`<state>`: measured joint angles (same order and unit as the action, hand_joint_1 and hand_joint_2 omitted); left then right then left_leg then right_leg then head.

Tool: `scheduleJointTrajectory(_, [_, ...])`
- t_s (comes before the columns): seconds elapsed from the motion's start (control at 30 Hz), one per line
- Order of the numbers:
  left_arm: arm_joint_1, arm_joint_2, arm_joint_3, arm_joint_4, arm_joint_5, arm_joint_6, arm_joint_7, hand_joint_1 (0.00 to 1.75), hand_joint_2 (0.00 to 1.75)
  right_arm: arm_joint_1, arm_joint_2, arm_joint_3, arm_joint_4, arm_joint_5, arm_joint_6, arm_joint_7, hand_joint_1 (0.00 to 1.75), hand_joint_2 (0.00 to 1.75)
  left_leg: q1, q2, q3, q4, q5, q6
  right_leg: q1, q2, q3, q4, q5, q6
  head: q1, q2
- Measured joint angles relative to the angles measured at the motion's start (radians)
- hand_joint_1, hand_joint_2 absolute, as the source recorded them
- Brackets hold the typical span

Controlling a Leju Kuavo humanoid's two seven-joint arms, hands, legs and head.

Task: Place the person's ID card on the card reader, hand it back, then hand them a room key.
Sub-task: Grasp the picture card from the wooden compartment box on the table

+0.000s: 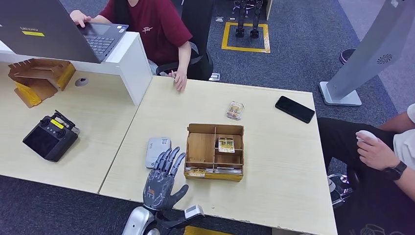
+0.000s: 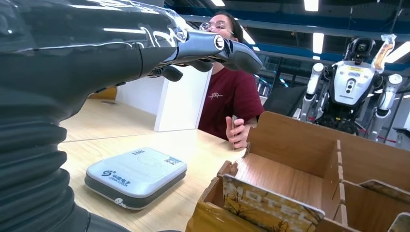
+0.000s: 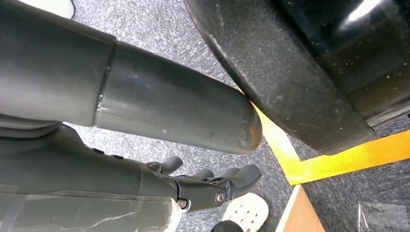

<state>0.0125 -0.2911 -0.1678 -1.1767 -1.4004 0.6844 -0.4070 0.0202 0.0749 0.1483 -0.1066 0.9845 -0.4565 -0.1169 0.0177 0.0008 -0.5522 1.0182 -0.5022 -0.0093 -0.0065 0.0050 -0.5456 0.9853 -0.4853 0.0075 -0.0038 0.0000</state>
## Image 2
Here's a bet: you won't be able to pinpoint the clear bagged item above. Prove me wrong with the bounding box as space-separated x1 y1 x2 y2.
371 33 397 73

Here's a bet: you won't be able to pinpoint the patterned ID card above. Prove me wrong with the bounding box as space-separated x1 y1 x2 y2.
231 114 239 150

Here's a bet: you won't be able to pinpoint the stepped wooden card rack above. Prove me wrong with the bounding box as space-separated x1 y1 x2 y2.
88 86 118 101

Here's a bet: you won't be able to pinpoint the person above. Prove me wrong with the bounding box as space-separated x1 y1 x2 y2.
197 11 265 150

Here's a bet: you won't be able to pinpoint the black office chair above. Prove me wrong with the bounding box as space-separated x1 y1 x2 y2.
262 84 308 118

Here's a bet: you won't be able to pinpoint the white desk shelf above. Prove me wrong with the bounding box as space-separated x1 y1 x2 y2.
115 65 214 133

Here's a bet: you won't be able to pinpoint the clear-framed eyeglasses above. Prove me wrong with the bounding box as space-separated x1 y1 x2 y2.
199 20 235 35

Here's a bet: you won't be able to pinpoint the wooden compartment box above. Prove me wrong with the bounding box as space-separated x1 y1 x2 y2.
185 111 410 232

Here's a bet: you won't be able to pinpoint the ceiling light panel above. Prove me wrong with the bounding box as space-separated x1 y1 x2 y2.
303 0 320 13
312 32 325 55

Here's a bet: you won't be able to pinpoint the grey white card reader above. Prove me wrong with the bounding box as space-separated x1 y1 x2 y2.
84 146 188 211

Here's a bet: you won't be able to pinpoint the white humanoid robot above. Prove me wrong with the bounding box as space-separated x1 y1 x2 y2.
299 36 405 142

